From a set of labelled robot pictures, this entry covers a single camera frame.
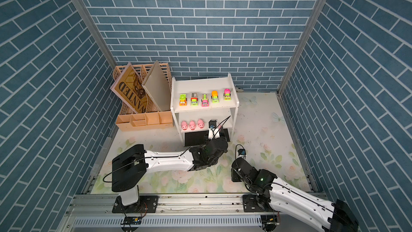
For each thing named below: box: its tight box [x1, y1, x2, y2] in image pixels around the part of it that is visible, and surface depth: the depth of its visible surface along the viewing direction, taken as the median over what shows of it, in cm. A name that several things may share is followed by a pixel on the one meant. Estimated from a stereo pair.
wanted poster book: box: [109, 61, 148, 114], surface depth 95 cm
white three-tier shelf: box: [170, 73, 240, 147], surface depth 75 cm
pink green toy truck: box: [179, 93, 188, 107], surface depth 69 cm
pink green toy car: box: [223, 88, 232, 101], surface depth 71 cm
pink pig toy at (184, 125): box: [180, 120, 188, 131], surface depth 82 cm
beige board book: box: [141, 60, 172, 112], surface depth 103 cm
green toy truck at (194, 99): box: [190, 92, 199, 107], surface depth 69 cm
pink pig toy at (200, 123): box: [197, 118, 205, 129], surface depth 82 cm
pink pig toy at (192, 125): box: [189, 120, 196, 131], surface depth 82 cm
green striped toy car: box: [201, 93, 210, 107], surface depth 69 cm
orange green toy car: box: [210, 90, 220, 104], surface depth 70 cm
